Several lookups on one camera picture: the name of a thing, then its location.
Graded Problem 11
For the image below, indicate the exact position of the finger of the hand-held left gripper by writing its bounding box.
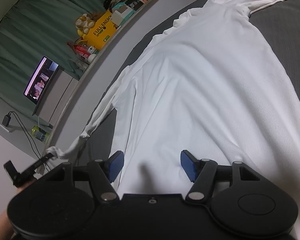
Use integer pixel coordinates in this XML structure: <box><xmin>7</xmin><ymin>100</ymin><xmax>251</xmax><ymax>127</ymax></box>
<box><xmin>34</xmin><ymin>153</ymin><xmax>53</xmax><ymax>170</ymax></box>

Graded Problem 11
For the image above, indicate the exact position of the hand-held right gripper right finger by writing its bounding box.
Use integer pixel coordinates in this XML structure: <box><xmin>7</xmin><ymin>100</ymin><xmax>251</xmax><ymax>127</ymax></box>
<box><xmin>180</xmin><ymin>150</ymin><xmax>262</xmax><ymax>202</ymax></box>

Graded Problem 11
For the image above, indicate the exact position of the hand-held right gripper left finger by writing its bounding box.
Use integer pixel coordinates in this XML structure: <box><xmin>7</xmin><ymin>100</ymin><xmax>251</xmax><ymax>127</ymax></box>
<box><xmin>38</xmin><ymin>151</ymin><xmax>124</xmax><ymax>203</ymax></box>

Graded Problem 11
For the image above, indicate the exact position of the white long-sleeved shirt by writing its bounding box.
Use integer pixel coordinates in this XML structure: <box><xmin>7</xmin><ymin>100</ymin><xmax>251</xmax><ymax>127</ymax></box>
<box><xmin>47</xmin><ymin>0</ymin><xmax>300</xmax><ymax>240</ymax></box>

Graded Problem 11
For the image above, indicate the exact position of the green drink can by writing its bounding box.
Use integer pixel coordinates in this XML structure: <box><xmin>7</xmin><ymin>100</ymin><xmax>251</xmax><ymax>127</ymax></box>
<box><xmin>31</xmin><ymin>126</ymin><xmax>51</xmax><ymax>143</ymax></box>

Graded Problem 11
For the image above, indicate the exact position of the black charger plug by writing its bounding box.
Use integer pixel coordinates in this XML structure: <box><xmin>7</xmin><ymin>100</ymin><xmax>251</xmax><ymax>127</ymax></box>
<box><xmin>1</xmin><ymin>114</ymin><xmax>14</xmax><ymax>128</ymax></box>

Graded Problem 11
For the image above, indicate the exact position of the grey storage box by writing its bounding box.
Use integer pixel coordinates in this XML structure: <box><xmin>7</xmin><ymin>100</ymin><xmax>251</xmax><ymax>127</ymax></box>
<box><xmin>38</xmin><ymin>69</ymin><xmax>76</xmax><ymax>128</ymax></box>

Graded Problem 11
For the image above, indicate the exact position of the clear plastic bag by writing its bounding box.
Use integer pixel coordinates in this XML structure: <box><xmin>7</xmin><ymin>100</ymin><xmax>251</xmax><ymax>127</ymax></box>
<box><xmin>75</xmin><ymin>57</ymin><xmax>89</xmax><ymax>71</ymax></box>

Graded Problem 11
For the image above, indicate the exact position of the red snack bag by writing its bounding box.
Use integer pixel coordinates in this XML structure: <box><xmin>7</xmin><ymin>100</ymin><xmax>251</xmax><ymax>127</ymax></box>
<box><xmin>67</xmin><ymin>41</ymin><xmax>90</xmax><ymax>60</ymax></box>

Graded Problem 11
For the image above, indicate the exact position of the green curtain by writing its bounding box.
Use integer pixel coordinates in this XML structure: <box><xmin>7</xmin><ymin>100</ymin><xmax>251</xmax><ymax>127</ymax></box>
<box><xmin>0</xmin><ymin>0</ymin><xmax>150</xmax><ymax>110</ymax></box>

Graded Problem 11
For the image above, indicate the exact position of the yellow cardboard box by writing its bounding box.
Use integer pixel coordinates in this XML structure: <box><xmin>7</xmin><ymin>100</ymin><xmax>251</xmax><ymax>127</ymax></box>
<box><xmin>83</xmin><ymin>9</ymin><xmax>121</xmax><ymax>50</ymax></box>

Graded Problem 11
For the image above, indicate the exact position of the striped plush toy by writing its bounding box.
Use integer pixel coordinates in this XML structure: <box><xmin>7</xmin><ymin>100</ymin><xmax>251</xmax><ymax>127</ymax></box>
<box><xmin>75</xmin><ymin>14</ymin><xmax>98</xmax><ymax>36</ymax></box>

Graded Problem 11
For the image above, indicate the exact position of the white teal box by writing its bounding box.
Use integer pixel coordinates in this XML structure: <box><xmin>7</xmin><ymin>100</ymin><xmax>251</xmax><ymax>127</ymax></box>
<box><xmin>111</xmin><ymin>2</ymin><xmax>136</xmax><ymax>25</ymax></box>

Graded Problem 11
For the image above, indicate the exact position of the dark cap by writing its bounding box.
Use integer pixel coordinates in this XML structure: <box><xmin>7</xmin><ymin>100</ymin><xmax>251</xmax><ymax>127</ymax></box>
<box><xmin>103</xmin><ymin>0</ymin><xmax>136</xmax><ymax>9</ymax></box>

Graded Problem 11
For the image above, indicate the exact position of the black cable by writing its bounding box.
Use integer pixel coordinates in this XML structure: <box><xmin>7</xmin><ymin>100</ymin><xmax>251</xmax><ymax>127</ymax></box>
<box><xmin>10</xmin><ymin>111</ymin><xmax>49</xmax><ymax>173</ymax></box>

